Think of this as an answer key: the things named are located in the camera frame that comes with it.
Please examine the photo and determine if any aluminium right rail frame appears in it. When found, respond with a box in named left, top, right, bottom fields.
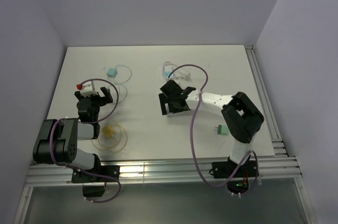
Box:
left=245, top=45, right=289, bottom=157

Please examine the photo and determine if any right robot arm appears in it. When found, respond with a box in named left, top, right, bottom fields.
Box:
left=158, top=80, right=265, bottom=176

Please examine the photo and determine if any light blue charger plug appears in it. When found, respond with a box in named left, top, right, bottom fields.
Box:
left=106, top=68, right=118, bottom=78

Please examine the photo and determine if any light green charging cable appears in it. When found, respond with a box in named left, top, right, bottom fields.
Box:
left=115, top=64, right=133, bottom=105

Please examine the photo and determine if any aluminium front rail frame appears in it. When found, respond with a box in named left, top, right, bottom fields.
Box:
left=24, top=156, right=302, bottom=187

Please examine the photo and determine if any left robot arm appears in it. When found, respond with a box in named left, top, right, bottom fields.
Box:
left=32, top=87, right=113, bottom=181

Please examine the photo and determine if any white power strip cord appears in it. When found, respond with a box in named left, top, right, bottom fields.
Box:
left=162, top=61, right=191, bottom=81

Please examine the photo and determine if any green usb charger plug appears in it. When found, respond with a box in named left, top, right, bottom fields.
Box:
left=215, top=124, right=229, bottom=136

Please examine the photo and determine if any yellow charging cable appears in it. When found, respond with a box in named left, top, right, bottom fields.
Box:
left=91, top=122, right=129, bottom=154

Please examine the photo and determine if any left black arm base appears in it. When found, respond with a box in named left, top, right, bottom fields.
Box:
left=71, top=165, right=120, bottom=199

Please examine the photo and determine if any white multicolour power strip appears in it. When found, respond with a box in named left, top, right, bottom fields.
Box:
left=157, top=64, right=175, bottom=82

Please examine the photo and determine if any aluminium rail frame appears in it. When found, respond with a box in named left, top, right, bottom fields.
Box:
left=24, top=156, right=302, bottom=187
left=245, top=45, right=289, bottom=157

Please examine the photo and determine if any yellow charger plug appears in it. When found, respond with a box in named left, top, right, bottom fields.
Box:
left=102, top=125, right=116, bottom=138

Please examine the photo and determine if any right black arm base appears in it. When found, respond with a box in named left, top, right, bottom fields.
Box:
left=209, top=154, right=259, bottom=196

